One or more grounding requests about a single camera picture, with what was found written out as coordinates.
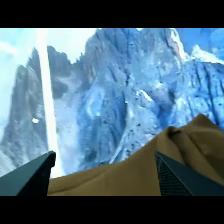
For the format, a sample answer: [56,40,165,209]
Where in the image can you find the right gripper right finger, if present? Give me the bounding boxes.
[154,150,224,197]

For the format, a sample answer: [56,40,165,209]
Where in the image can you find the brown garment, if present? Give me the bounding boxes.
[47,113,224,197]

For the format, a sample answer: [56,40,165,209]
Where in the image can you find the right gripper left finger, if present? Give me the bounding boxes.
[0,150,57,197]

